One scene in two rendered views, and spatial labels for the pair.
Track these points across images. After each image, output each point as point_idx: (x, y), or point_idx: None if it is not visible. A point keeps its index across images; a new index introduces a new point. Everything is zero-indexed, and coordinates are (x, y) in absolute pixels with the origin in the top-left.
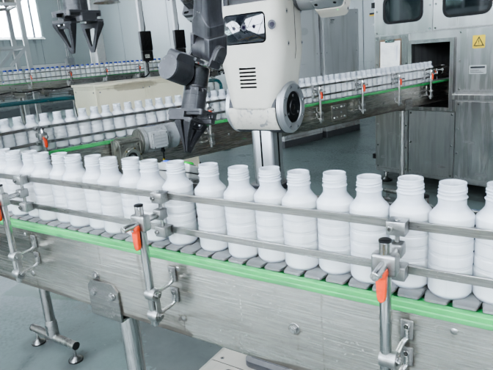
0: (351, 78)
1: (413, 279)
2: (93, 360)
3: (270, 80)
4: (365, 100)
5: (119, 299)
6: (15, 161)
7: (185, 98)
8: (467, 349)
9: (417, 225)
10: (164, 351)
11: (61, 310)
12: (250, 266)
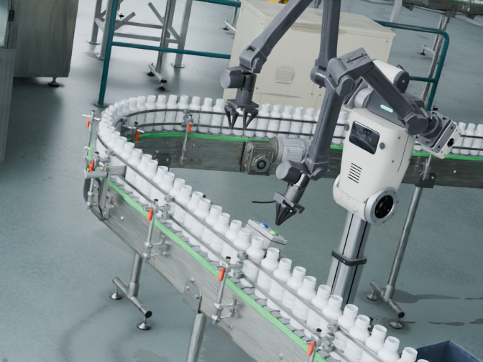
0: None
1: (336, 355)
2: (158, 333)
3: (369, 183)
4: None
5: (200, 300)
6: (169, 182)
7: (288, 191)
8: None
9: (341, 330)
10: (222, 354)
11: (143, 274)
12: (272, 315)
